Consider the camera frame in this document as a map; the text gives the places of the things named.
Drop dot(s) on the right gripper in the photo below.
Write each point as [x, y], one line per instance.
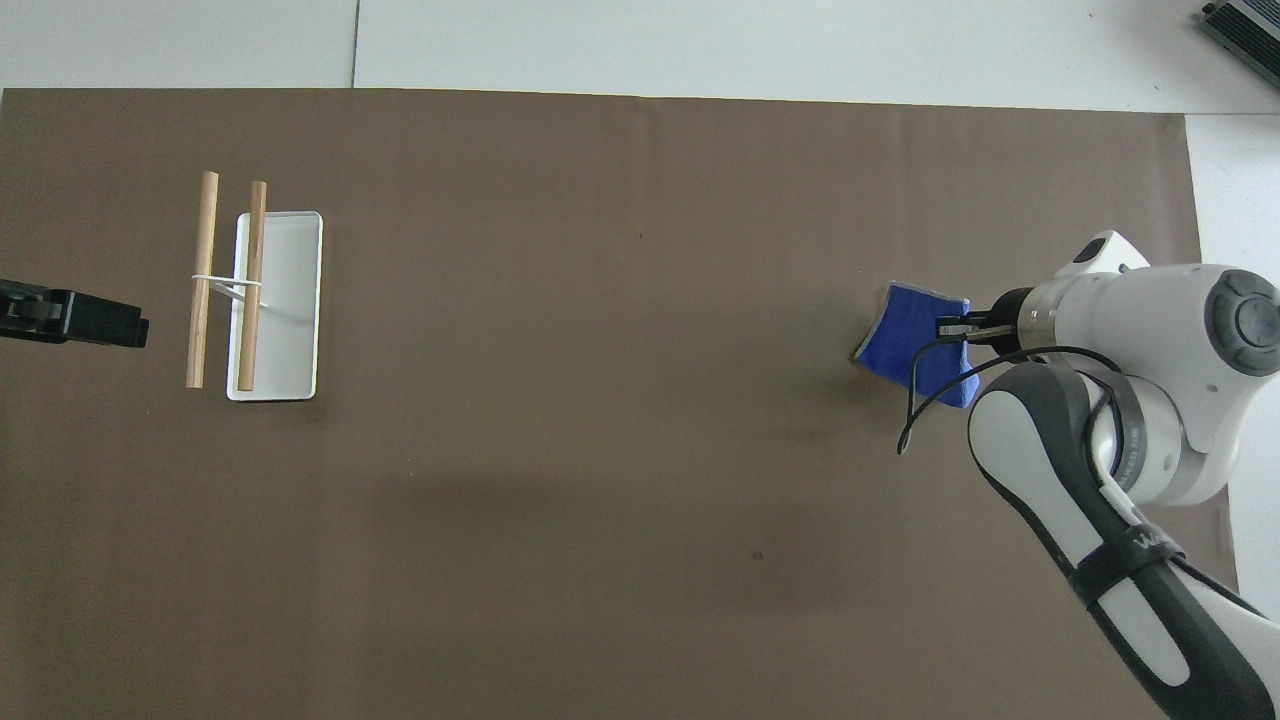
[1005, 322]

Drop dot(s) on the blue towel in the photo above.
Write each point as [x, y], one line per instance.
[905, 345]

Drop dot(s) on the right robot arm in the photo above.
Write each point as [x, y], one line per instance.
[1170, 330]

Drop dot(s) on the wooden towel rack white base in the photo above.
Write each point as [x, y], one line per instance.
[285, 300]

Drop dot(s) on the grey metal device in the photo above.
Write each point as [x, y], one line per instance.
[1250, 25]

